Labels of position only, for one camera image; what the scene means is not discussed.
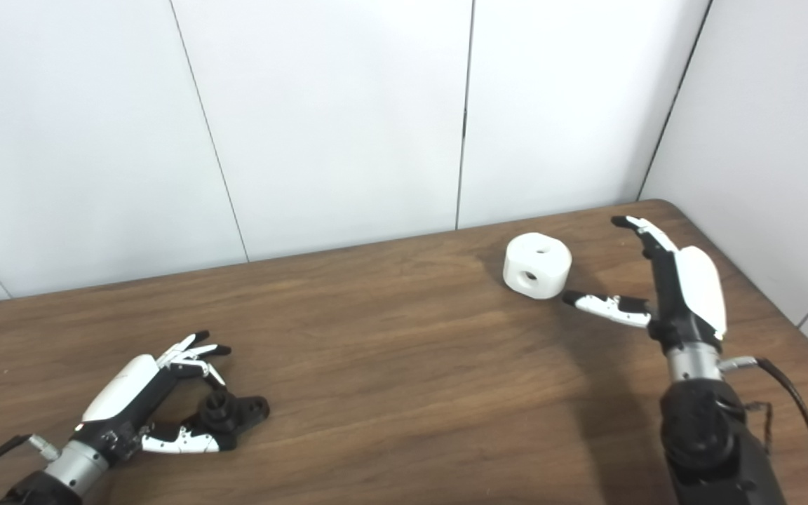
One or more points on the round white plastic piece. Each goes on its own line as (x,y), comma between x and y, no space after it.
(551,263)

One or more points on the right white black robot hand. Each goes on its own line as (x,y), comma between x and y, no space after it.
(698,287)

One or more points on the black plastic holder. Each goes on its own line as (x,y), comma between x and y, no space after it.
(243,410)

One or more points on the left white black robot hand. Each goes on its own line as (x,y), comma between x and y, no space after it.
(120,393)

